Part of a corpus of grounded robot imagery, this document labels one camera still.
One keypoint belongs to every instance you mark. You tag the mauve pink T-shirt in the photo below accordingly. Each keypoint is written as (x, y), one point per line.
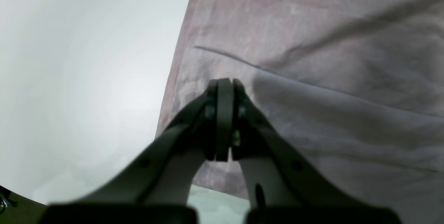
(356, 86)

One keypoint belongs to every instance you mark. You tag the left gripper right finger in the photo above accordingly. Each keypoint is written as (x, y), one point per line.
(283, 187)

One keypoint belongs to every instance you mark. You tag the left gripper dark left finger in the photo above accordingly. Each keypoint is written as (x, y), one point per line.
(154, 187)

